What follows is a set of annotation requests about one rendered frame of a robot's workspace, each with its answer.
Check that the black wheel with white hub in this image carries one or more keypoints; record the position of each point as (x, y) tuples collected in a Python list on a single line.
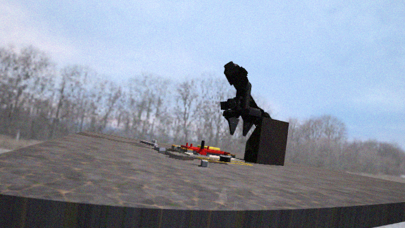
[(225, 158)]

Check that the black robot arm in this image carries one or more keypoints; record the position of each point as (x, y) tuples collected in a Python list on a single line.
[(237, 76)]

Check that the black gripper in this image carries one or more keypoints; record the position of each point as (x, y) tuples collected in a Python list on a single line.
[(248, 114)]

